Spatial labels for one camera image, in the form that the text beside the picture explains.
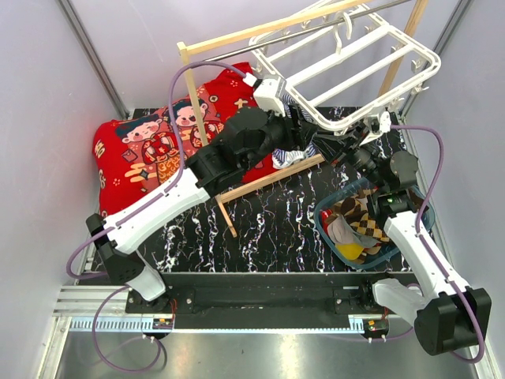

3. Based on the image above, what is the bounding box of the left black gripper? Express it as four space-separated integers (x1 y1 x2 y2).
242 103 319 173

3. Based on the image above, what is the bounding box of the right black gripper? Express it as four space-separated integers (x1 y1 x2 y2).
312 122 387 191

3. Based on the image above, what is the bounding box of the white plastic clip hanger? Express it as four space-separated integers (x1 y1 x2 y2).
249 4 441 135

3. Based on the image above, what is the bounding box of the wooden drying rack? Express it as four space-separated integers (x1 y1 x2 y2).
176 0 431 238

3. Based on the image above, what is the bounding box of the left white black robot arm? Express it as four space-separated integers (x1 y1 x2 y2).
86 106 318 313

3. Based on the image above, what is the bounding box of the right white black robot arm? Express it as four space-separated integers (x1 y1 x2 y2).
312 126 492 363

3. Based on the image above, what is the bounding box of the blue striped cloth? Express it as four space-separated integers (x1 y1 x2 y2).
272 145 317 170

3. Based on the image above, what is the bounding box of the brown argyle sock in bin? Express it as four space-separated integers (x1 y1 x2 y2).
338 195 391 249

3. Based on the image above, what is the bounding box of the clear blue plastic bin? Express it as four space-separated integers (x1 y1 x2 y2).
315 177 435 272

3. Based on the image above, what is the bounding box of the grey sock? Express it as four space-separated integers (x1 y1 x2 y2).
327 216 380 248

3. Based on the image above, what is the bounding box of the yellow sock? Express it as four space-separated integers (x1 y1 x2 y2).
335 243 364 261

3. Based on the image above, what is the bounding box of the red cartoon pillow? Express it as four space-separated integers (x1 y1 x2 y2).
92 69 256 217

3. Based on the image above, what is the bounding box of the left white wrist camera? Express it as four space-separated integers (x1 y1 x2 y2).
243 73 286 117

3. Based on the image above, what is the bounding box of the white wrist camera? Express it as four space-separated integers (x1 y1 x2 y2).
368 110 393 137
243 73 286 117

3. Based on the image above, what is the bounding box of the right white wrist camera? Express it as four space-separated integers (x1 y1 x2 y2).
368 110 393 137

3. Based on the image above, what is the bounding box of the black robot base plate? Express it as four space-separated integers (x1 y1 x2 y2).
125 272 392 315

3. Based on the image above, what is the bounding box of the right vertical aluminium post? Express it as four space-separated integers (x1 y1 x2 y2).
420 0 474 57

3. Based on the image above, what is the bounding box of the vertical aluminium post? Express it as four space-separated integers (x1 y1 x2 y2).
420 0 474 57
56 0 129 119

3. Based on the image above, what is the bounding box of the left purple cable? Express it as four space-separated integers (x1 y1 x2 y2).
65 61 253 374

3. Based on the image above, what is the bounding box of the left vertical aluminium post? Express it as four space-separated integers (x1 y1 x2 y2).
56 0 129 119

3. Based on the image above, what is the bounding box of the aluminium frame rail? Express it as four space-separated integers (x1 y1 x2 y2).
50 286 135 317

